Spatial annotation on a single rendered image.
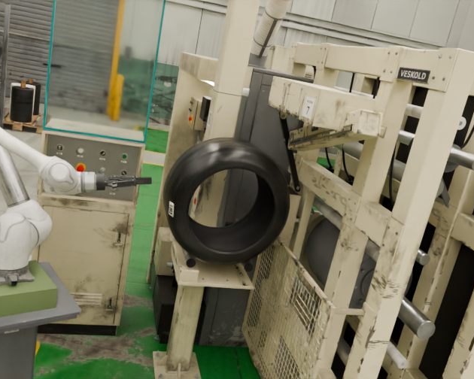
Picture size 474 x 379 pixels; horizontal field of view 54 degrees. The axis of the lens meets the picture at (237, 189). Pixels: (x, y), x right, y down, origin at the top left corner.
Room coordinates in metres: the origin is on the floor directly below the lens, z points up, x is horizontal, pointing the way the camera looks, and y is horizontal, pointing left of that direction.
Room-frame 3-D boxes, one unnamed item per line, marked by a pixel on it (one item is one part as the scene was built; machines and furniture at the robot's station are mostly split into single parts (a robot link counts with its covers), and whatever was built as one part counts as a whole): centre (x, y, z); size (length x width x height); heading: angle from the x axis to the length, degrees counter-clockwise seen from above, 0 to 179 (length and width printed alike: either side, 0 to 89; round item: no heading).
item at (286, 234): (2.51, -0.25, 1.05); 0.20 x 0.15 x 0.30; 16
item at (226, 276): (2.19, 0.06, 0.80); 0.37 x 0.36 x 0.02; 106
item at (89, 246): (2.71, 0.88, 0.63); 0.56 x 0.41 x 1.27; 106
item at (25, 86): (8.10, 3.94, 0.38); 1.20 x 0.80 x 0.76; 18
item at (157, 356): (2.43, 0.15, 0.02); 0.27 x 0.27 x 0.04; 16
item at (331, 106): (2.15, -0.26, 1.71); 0.61 x 0.25 x 0.15; 16
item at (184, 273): (2.15, 0.19, 0.83); 0.36 x 0.09 x 0.06; 16
